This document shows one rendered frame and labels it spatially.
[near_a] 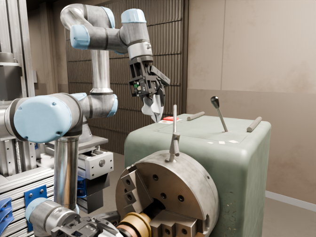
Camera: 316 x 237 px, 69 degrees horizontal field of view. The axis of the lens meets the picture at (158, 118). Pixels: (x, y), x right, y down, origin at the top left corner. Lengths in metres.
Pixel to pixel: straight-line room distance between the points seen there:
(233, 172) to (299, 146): 2.31
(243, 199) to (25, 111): 0.65
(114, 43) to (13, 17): 0.55
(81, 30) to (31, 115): 0.33
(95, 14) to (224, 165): 0.87
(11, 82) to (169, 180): 0.77
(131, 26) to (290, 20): 2.42
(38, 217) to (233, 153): 0.59
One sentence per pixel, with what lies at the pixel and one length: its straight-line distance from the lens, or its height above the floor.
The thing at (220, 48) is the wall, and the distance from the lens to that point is 3.20.
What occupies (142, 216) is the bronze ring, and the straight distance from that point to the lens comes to 0.64.
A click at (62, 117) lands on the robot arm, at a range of 0.61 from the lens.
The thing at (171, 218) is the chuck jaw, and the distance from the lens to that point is 0.67.
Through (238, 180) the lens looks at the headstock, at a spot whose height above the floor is 1.17.
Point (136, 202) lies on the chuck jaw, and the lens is 0.67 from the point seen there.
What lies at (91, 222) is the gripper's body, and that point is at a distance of 0.66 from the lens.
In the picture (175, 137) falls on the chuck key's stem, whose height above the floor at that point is 1.31.
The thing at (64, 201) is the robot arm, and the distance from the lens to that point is 0.87.
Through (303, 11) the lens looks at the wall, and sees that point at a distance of 3.02.
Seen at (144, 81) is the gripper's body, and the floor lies 1.46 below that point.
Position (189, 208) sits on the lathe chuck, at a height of 1.13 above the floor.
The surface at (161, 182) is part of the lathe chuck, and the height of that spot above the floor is 1.18.
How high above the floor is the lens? 1.48
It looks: 10 degrees down
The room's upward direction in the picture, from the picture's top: straight up
